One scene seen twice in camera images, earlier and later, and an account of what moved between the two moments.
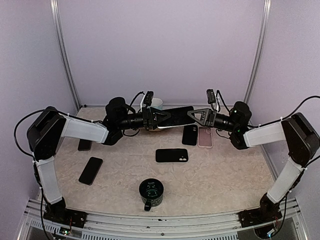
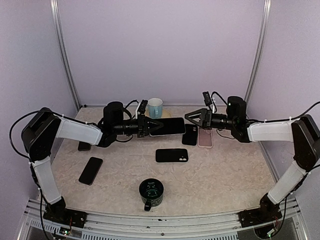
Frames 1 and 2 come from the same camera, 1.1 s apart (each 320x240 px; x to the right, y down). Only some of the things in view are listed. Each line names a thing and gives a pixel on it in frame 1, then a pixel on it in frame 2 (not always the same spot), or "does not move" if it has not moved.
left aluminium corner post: [54, 4] does not move
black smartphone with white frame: [179, 117] -> [171, 126]
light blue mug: [157, 103] does not move
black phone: [171, 155] does not move
